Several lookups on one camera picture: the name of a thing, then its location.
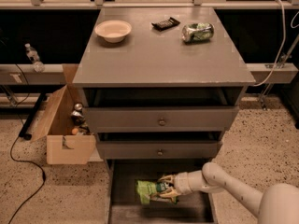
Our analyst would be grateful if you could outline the items in cardboard box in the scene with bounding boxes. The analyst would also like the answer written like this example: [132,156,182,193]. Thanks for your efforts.
[71,103,90,135]

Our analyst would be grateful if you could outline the white bowl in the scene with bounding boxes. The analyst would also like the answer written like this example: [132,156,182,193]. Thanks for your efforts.
[94,21,132,43]

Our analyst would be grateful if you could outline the crushed green soda can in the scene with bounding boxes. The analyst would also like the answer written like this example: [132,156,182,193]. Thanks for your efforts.
[182,22,214,43]

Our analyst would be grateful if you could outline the middle grey drawer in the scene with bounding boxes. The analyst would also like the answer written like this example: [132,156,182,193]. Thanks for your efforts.
[97,132,222,160]

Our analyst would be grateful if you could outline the bottom grey drawer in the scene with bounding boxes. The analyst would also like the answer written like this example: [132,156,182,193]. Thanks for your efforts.
[107,159,218,224]

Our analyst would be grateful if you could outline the green rice chip bag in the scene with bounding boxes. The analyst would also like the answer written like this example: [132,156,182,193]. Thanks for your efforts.
[135,180,178,204]

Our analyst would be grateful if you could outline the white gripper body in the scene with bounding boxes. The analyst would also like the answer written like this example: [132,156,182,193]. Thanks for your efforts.
[174,171,215,195]

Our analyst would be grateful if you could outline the cardboard box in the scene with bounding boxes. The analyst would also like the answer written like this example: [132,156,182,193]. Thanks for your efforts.
[31,64,102,164]

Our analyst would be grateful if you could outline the top grey drawer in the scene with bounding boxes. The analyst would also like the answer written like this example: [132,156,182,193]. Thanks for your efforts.
[82,87,241,133]

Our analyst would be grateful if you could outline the grey drawer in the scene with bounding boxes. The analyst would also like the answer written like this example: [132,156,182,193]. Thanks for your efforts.
[82,87,241,133]
[107,159,218,224]
[97,132,222,160]

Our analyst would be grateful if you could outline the grey drawer cabinet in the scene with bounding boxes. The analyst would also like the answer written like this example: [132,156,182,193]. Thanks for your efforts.
[72,7,257,170]

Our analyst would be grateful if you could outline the black chocolate bar wrapper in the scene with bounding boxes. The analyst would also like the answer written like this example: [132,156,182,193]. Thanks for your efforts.
[152,17,180,32]

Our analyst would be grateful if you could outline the black floor cable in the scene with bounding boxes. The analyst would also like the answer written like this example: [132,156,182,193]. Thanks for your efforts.
[0,39,47,224]

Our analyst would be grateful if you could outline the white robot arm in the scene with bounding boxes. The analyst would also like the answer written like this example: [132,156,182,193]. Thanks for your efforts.
[159,162,299,224]

